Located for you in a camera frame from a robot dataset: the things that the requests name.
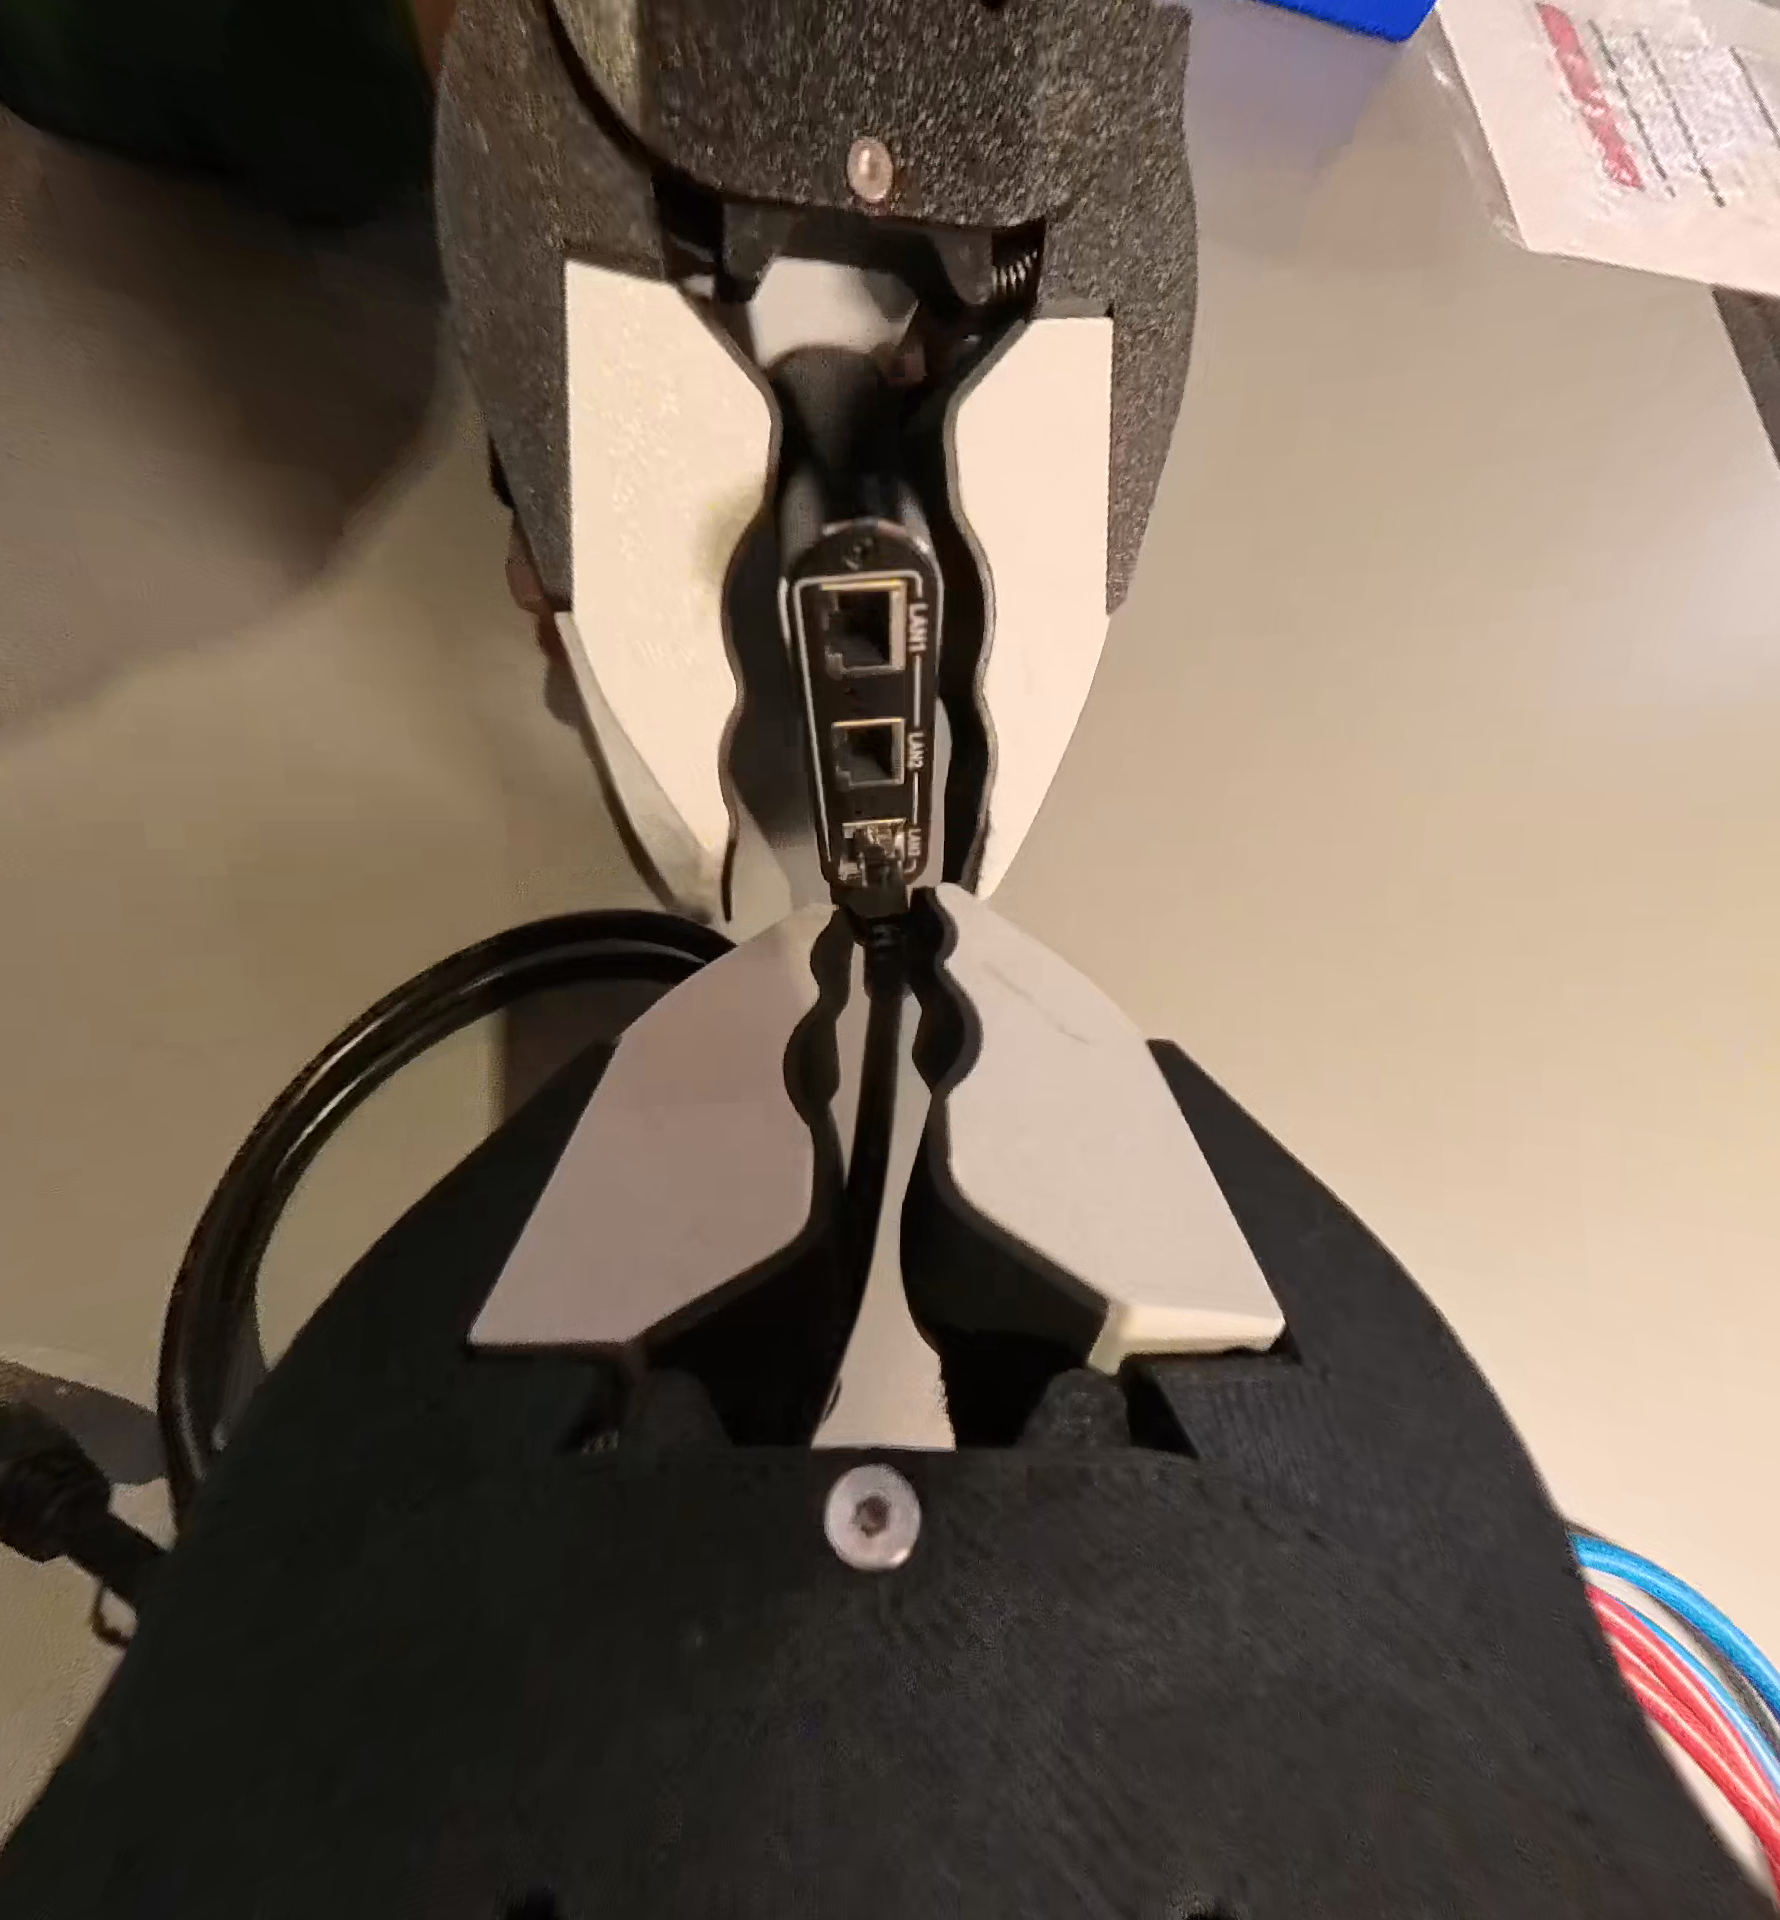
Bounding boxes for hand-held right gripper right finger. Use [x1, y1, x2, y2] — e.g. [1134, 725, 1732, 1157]
[901, 882, 1289, 1374]

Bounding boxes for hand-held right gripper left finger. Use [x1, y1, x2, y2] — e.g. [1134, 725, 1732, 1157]
[466, 912, 853, 1374]

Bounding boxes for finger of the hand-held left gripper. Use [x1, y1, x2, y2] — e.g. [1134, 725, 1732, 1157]
[941, 305, 1119, 893]
[552, 258, 790, 923]

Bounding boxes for black ethernet port adapter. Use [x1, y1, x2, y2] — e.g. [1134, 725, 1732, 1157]
[769, 347, 968, 913]

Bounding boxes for black ethernet cable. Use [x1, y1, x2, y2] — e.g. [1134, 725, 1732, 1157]
[0, 884, 921, 1637]

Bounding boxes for red ethernet cable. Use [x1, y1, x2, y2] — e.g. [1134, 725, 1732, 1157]
[1579, 1589, 1780, 1920]

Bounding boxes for blue ethernet cable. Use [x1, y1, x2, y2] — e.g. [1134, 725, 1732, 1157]
[1571, 1530, 1780, 1891]

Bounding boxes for laminated instruction sheet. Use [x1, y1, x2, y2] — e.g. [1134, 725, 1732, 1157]
[1430, 0, 1780, 309]

